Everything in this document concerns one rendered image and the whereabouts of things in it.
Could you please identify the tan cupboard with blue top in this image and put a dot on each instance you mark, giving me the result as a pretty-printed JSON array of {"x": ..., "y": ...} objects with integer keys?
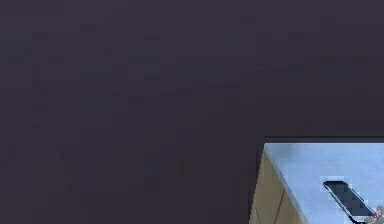
[{"x": 293, "y": 186}]

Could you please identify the black flat phone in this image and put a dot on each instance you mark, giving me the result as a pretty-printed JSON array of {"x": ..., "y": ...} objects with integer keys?
[{"x": 348, "y": 198}]

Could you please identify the small purple grey object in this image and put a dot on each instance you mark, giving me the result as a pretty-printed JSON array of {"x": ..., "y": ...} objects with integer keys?
[{"x": 379, "y": 213}]

